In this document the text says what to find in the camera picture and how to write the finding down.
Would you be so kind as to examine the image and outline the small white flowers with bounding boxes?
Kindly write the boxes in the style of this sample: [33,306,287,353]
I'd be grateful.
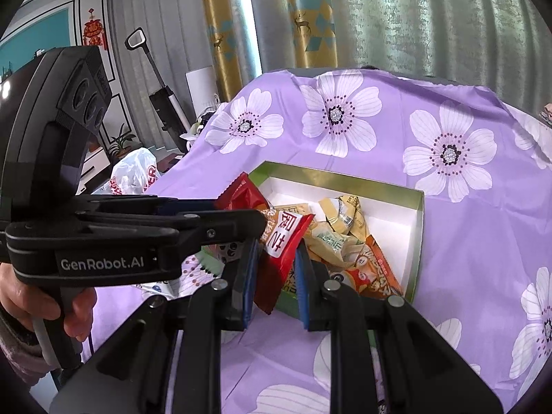
[187,102,229,141]

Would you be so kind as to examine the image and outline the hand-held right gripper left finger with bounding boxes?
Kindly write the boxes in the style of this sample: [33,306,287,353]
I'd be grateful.
[49,239,262,414]

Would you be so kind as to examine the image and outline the grey green curtain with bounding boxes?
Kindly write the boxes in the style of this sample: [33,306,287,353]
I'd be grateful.
[336,0,552,92]

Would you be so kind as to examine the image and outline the small white nut packet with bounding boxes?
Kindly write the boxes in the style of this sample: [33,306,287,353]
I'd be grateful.
[179,241,244,296]

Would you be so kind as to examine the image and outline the red snack packet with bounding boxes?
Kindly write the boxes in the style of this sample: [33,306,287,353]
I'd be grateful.
[214,172,315,315]

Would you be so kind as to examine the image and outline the large orange beige snack packet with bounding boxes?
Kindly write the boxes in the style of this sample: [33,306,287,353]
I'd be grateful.
[274,203,313,227]

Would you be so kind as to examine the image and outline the white box appliance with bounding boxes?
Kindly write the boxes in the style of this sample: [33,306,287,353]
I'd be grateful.
[185,66,221,117]

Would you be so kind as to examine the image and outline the person's left hand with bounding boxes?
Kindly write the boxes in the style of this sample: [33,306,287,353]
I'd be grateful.
[0,262,98,342]

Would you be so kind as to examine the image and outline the person's left forearm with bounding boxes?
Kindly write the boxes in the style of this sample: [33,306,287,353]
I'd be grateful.
[0,305,58,388]

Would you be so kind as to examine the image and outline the gold brown snack packet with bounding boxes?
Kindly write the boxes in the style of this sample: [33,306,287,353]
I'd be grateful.
[319,195,368,242]

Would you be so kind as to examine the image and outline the green cardboard box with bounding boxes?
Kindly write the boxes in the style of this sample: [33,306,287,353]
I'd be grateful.
[248,160,425,324]

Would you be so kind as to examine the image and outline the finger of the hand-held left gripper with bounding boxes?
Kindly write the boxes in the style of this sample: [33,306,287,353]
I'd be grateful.
[73,195,227,226]
[179,208,267,252]

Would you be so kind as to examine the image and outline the white red print plastic bag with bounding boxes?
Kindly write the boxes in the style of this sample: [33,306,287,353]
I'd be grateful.
[110,147,161,196]

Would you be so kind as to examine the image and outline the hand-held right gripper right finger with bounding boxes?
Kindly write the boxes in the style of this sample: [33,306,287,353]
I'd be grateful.
[294,241,505,414]

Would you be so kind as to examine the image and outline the white blue snack packet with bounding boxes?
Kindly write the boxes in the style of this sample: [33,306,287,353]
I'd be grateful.
[131,278,182,300]

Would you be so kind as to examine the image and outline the white low cabinet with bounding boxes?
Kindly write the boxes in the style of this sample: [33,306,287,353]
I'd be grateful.
[75,146,114,195]

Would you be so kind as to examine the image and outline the orange cartoon snack packet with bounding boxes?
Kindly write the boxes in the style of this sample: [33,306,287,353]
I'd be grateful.
[328,235,405,300]

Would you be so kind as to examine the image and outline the gold patterned curtain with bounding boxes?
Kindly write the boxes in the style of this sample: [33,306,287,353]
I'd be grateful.
[282,0,340,70]
[199,0,262,101]

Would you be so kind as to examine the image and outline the black upright vacuum cleaner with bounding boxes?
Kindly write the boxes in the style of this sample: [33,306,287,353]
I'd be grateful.
[124,27,191,156]

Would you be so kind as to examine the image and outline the plain grey curtain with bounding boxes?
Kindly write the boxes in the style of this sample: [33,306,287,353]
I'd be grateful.
[106,0,220,156]

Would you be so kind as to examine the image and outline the purple floral cloth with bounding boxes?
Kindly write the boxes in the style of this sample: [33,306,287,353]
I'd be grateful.
[82,67,552,414]

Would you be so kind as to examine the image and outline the red knot wall decoration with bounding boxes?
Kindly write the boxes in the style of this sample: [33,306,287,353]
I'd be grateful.
[83,8,108,50]

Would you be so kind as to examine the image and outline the green potted plant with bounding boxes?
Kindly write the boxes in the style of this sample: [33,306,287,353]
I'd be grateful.
[106,123,136,160]

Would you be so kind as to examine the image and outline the beige green label snack packet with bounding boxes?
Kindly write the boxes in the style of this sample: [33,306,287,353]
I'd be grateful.
[307,224,361,270]

